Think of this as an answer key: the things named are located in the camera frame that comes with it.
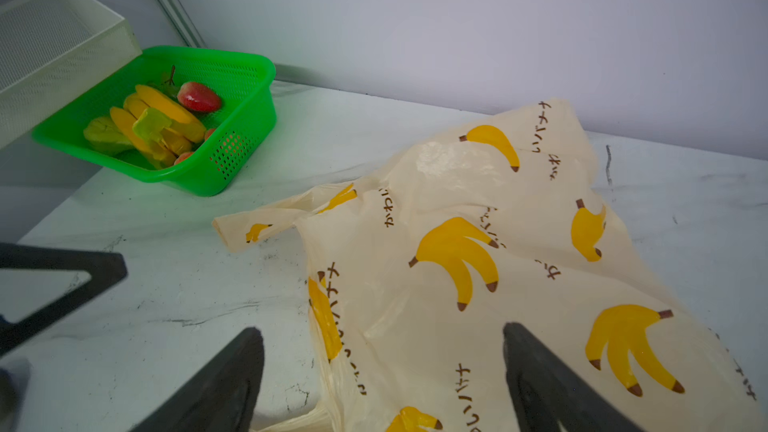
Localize yellow fake banana bunch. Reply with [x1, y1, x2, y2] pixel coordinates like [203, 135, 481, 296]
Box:
[119, 85, 207, 169]

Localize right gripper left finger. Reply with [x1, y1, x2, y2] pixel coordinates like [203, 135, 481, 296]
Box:
[134, 327, 265, 431]

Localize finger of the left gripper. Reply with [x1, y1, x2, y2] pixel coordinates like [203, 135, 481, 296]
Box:
[1, 243, 128, 355]

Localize yellow fake lemon with leaves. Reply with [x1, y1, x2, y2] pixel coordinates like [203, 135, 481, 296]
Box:
[83, 107, 173, 158]

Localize cream banana print plastic bag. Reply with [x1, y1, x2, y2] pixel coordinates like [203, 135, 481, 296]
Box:
[213, 99, 767, 431]

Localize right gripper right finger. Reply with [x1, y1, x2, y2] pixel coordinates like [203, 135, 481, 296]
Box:
[503, 322, 640, 431]

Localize green plastic basket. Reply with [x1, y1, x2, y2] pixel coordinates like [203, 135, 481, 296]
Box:
[32, 46, 277, 197]

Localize lower white mesh wall shelf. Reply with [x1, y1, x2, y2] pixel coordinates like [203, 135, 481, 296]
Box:
[1, 0, 141, 147]

